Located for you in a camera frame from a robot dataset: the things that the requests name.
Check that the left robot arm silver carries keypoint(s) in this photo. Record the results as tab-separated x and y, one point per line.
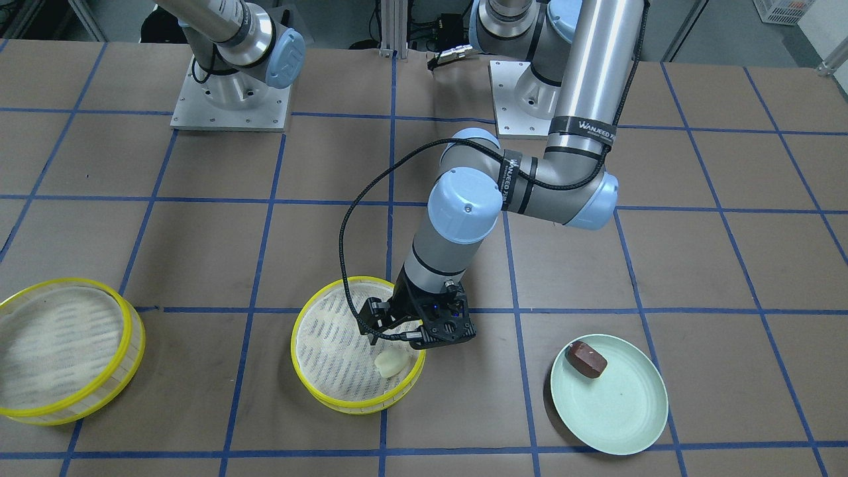
478	180

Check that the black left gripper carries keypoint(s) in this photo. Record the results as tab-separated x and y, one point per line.
403	300

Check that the white plastic basket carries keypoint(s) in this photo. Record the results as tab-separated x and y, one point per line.
782	12

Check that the aluminium frame post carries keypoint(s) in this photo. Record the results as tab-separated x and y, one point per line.
394	29

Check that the brown bun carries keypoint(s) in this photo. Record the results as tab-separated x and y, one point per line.
586	360

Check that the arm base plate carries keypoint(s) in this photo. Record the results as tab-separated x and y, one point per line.
524	104
229	103

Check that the light green plate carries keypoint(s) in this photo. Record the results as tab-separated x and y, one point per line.
622	412

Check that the black power box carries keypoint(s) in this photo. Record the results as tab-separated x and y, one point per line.
448	27

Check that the white bun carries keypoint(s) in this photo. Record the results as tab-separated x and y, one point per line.
390	362

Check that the yellow steamer basket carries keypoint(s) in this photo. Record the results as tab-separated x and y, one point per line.
68	347
336	363

